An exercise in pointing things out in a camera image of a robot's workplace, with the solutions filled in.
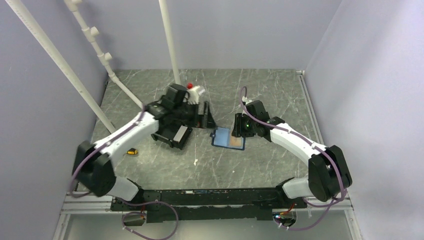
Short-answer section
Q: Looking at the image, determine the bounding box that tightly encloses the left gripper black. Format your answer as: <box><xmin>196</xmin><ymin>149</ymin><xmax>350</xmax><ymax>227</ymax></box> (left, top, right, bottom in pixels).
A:
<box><xmin>173</xmin><ymin>100</ymin><xmax>218</xmax><ymax>130</ymax></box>

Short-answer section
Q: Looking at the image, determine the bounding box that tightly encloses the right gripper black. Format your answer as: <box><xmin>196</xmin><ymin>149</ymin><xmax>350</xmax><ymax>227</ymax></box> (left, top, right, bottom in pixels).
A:
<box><xmin>231</xmin><ymin>113</ymin><xmax>258</xmax><ymax>138</ymax></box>

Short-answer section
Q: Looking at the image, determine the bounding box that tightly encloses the blue leather card holder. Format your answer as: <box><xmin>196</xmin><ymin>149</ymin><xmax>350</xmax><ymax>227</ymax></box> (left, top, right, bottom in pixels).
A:
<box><xmin>209</xmin><ymin>127</ymin><xmax>246</xmax><ymax>151</ymax></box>

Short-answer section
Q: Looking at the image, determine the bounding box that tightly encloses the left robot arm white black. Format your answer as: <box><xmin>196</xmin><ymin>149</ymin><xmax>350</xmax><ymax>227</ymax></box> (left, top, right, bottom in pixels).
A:
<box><xmin>72</xmin><ymin>83</ymin><xmax>217</xmax><ymax>210</ymax></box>

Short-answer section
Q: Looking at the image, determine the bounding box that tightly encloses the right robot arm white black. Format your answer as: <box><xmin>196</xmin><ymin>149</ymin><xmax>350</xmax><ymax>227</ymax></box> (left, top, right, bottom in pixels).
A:
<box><xmin>232</xmin><ymin>97</ymin><xmax>353</xmax><ymax>208</ymax></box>

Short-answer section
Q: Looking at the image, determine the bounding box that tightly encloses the black card tray box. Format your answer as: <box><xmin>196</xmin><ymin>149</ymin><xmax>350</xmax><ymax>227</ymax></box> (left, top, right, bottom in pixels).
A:
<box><xmin>151</xmin><ymin>124</ymin><xmax>193</xmax><ymax>150</ymax></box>

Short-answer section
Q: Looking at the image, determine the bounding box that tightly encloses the yellow black screwdriver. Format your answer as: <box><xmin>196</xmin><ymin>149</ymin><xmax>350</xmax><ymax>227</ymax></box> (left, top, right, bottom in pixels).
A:
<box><xmin>126</xmin><ymin>148</ymin><xmax>139</xmax><ymax>156</ymax></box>

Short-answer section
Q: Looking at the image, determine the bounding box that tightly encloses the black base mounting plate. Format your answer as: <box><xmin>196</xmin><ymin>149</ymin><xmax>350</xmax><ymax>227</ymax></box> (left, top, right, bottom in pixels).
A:
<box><xmin>110</xmin><ymin>187</ymin><xmax>307</xmax><ymax>223</ymax></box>

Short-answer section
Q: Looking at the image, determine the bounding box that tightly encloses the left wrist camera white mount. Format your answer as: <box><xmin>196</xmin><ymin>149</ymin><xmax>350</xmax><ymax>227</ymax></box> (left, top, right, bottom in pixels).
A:
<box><xmin>186</xmin><ymin>83</ymin><xmax>206</xmax><ymax>105</ymax></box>

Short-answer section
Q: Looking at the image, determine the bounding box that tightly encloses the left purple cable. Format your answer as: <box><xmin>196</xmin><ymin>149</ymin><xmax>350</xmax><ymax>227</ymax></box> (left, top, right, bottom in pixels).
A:
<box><xmin>67</xmin><ymin>102</ymin><xmax>180</xmax><ymax>240</ymax></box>

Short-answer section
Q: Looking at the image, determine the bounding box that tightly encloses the white PVC pipe frame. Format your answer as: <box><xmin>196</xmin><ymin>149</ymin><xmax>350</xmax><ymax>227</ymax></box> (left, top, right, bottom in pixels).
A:
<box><xmin>4</xmin><ymin>0</ymin><xmax>182</xmax><ymax>134</ymax></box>

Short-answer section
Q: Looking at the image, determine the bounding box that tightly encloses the aluminium extrusion rail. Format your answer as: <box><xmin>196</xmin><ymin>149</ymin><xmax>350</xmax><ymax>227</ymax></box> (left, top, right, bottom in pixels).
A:
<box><xmin>60</xmin><ymin>191</ymin><xmax>354</xmax><ymax>215</ymax></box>

